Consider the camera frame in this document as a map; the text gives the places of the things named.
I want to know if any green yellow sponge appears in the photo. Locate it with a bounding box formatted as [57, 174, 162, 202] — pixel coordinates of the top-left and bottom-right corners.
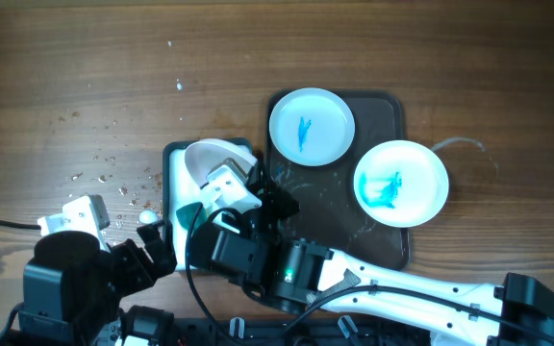
[175, 202, 208, 231]

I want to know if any white plate blue smear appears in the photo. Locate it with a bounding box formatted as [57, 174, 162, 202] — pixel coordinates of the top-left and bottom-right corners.
[353, 140, 449, 228]

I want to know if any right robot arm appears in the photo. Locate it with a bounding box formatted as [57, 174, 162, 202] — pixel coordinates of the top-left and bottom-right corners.
[195, 206, 554, 345]

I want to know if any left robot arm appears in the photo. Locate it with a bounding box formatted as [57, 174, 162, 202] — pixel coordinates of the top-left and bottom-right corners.
[0, 220, 180, 345]

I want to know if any brown plastic tray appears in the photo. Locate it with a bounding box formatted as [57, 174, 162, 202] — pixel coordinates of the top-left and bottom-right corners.
[264, 89, 410, 270]

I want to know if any right black cable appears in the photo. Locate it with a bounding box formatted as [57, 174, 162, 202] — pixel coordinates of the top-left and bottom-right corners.
[184, 206, 554, 346]

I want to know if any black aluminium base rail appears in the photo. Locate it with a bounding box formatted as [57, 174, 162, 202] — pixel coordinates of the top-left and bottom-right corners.
[173, 316, 431, 346]

